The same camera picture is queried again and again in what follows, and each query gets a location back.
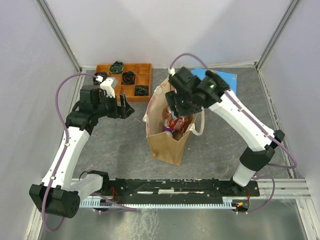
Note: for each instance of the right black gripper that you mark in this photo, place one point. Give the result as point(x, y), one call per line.
point(173, 98)

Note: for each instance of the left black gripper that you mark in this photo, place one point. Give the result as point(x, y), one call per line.
point(126, 110)

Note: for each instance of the red cola can front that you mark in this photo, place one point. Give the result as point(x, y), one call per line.
point(176, 123)

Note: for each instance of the red cola can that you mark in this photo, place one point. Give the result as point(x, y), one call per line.
point(182, 129)
point(176, 123)

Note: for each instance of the purple Fanta can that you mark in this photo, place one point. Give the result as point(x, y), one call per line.
point(166, 126)

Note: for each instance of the brown canvas tote bag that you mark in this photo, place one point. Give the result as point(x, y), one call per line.
point(164, 147)

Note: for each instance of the purple soda can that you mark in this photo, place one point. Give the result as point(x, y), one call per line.
point(170, 134)

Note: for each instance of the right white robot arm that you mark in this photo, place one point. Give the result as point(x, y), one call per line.
point(191, 95)

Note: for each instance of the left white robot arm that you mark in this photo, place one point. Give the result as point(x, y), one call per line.
point(56, 194)

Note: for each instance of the black rolled sock right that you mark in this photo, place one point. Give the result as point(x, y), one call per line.
point(141, 90)

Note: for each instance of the black rolled sock middle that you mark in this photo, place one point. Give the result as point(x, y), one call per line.
point(128, 78)

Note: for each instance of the orange compartment tray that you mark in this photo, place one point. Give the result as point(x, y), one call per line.
point(143, 73)

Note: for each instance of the black rolled sock top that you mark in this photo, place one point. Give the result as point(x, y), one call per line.
point(116, 68)

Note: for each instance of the blue patterned cloth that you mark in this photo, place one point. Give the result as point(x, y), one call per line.
point(229, 78)

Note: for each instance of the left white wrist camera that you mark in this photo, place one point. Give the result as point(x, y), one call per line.
point(109, 86)

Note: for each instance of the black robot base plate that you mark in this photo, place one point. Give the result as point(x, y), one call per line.
point(175, 191)

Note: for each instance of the left aluminium frame post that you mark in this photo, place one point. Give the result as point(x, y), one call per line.
point(48, 14)

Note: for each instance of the aluminium frame post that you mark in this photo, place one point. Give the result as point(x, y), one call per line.
point(48, 14)
point(277, 33)

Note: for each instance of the right aluminium frame post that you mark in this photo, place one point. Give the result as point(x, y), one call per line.
point(277, 33)

